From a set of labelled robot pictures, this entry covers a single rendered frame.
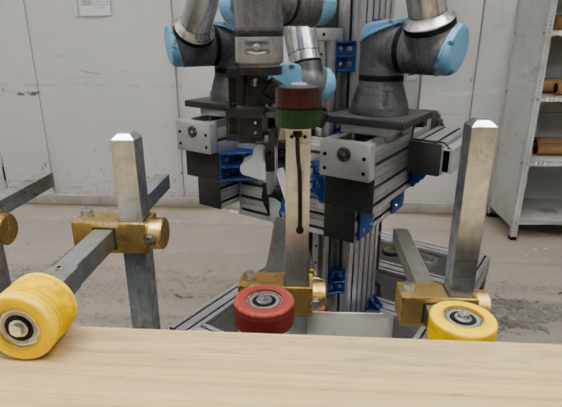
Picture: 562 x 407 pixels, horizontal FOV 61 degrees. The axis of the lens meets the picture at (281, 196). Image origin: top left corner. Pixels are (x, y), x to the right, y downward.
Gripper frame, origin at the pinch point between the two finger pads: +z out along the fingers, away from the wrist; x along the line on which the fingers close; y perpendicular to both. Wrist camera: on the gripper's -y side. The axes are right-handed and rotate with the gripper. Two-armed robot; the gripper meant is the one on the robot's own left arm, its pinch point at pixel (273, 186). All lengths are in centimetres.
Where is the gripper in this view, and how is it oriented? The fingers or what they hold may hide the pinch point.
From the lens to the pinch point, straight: 81.4
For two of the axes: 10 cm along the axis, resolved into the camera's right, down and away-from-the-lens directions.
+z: 0.0, 9.5, 3.3
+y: -10.0, -0.2, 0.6
